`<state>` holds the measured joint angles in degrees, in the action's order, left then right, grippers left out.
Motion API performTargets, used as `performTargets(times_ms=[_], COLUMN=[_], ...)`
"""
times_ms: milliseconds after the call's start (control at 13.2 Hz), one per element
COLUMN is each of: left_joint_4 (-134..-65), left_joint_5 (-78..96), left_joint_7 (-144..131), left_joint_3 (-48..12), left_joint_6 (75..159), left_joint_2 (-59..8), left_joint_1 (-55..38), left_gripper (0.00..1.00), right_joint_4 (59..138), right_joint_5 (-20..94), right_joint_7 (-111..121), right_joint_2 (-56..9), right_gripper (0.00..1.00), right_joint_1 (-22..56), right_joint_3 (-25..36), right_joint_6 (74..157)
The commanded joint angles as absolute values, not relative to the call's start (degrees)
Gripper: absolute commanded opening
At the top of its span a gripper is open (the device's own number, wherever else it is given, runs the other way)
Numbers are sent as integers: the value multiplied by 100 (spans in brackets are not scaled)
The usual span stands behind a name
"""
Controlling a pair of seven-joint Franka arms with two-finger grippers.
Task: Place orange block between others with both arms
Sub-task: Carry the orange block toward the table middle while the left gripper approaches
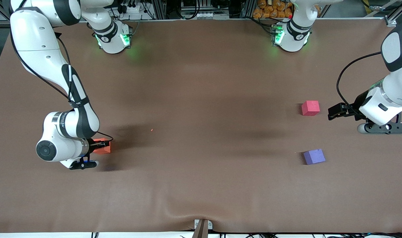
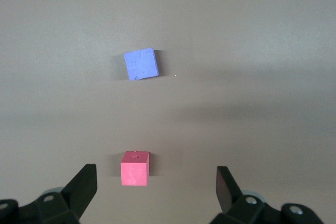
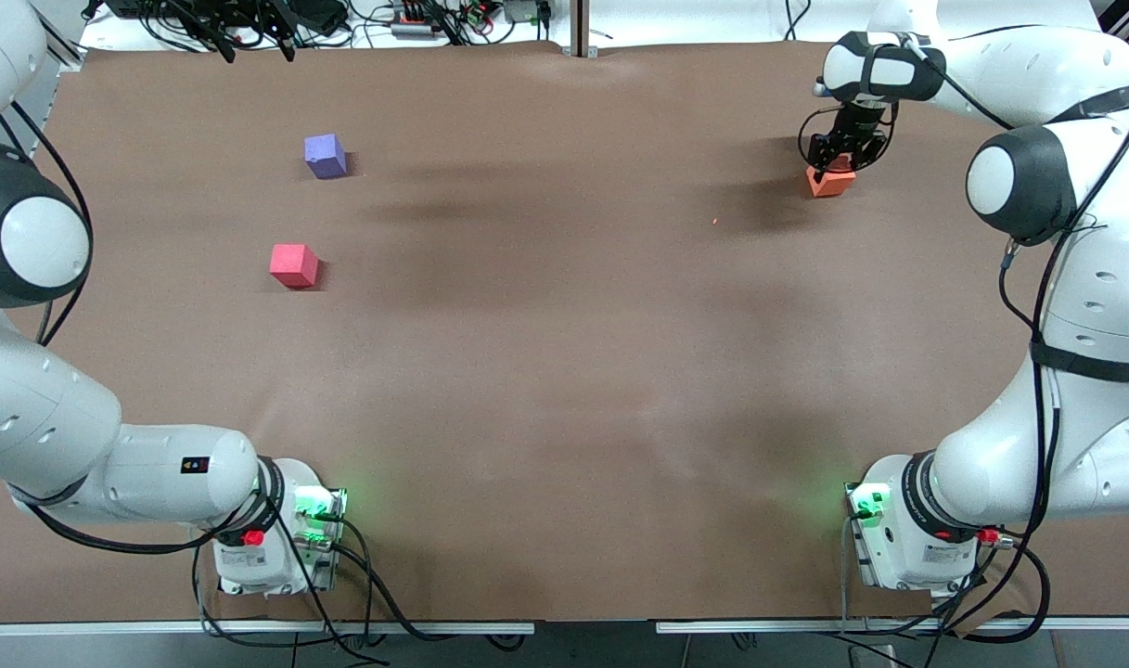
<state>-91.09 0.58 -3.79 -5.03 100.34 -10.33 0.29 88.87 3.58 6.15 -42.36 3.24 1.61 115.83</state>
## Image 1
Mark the purple foam block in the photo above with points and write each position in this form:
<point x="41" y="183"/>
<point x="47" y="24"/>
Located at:
<point x="314" y="156"/>

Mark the white connector strip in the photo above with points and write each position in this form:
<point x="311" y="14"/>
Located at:
<point x="204" y="15"/>

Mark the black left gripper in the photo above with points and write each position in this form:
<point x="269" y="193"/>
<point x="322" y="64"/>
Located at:
<point x="355" y="105"/>

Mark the aluminium frame post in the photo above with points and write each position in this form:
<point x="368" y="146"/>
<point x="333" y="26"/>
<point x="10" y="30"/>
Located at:
<point x="394" y="15"/>

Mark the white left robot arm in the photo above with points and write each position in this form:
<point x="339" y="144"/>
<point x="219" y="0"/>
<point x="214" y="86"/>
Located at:
<point x="399" y="46"/>

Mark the white power strip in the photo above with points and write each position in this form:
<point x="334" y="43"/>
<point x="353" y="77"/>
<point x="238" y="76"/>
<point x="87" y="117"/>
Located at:
<point x="132" y="9"/>

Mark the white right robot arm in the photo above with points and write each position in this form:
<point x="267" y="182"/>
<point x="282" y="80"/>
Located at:
<point x="39" y="43"/>

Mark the orange foam block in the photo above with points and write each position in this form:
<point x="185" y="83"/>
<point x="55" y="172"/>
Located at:
<point x="105" y="151"/>

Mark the brown table mat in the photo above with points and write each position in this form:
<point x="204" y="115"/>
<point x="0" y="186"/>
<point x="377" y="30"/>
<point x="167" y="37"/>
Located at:
<point x="200" y="172"/>

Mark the metal table clamp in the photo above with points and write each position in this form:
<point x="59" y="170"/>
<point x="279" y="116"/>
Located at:
<point x="202" y="228"/>

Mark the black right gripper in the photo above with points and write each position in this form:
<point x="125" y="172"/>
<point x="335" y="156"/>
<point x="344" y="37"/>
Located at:
<point x="93" y="144"/>

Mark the red foam block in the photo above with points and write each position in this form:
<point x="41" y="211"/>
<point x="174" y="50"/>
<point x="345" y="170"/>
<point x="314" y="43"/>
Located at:
<point x="310" y="108"/>

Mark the pile of orange objects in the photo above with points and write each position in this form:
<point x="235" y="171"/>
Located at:
<point x="273" y="8"/>

